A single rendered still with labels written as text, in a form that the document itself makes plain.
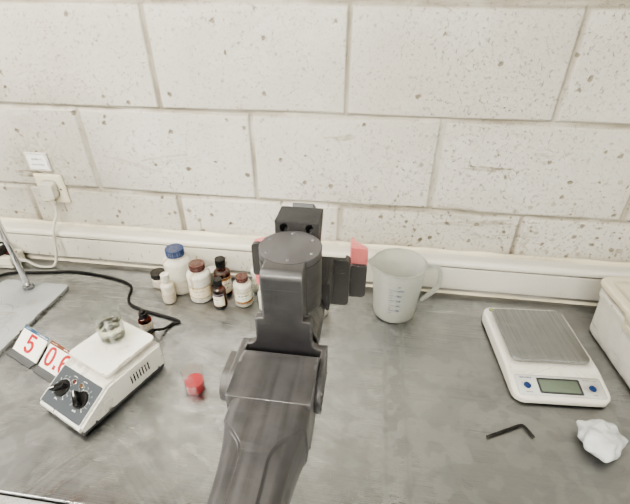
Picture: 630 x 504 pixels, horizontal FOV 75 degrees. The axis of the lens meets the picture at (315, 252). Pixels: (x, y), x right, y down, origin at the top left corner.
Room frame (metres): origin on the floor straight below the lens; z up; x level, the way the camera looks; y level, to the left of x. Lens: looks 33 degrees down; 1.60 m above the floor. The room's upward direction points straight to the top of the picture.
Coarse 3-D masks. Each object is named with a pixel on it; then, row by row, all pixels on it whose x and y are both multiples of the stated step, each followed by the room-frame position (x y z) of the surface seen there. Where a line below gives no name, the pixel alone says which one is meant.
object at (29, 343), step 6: (24, 330) 0.69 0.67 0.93; (24, 336) 0.68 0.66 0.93; (30, 336) 0.67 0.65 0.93; (36, 336) 0.67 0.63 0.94; (18, 342) 0.67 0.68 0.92; (24, 342) 0.67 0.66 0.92; (30, 342) 0.66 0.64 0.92; (36, 342) 0.66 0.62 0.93; (42, 342) 0.65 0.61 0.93; (18, 348) 0.66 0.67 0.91; (24, 348) 0.65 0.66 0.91; (30, 348) 0.65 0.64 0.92; (36, 348) 0.65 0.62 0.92; (42, 348) 0.64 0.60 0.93; (30, 354) 0.64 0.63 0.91; (36, 354) 0.63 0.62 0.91
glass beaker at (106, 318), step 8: (104, 304) 0.64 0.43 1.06; (112, 304) 0.64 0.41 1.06; (96, 312) 0.62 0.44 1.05; (104, 312) 0.63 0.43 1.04; (112, 312) 0.60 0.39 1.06; (96, 320) 0.59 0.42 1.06; (104, 320) 0.59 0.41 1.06; (112, 320) 0.60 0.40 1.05; (120, 320) 0.61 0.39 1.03; (96, 328) 0.59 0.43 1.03; (104, 328) 0.59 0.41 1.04; (112, 328) 0.59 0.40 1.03; (120, 328) 0.61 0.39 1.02; (104, 336) 0.59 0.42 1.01; (112, 336) 0.59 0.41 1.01; (120, 336) 0.60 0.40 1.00; (112, 344) 0.59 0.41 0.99
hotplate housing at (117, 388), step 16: (144, 352) 0.59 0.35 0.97; (160, 352) 0.61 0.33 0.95; (80, 368) 0.55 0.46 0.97; (128, 368) 0.55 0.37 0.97; (144, 368) 0.57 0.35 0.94; (160, 368) 0.60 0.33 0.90; (112, 384) 0.51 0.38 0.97; (128, 384) 0.54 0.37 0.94; (96, 400) 0.48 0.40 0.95; (112, 400) 0.50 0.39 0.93; (64, 416) 0.47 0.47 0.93; (96, 416) 0.47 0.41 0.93; (80, 432) 0.44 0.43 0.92
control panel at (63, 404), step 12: (60, 372) 0.55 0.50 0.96; (72, 372) 0.54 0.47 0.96; (72, 384) 0.52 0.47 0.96; (84, 384) 0.51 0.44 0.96; (96, 384) 0.51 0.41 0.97; (48, 396) 0.51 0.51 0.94; (96, 396) 0.49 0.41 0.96; (60, 408) 0.48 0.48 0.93; (72, 408) 0.48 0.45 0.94; (84, 408) 0.47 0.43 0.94; (72, 420) 0.46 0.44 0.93
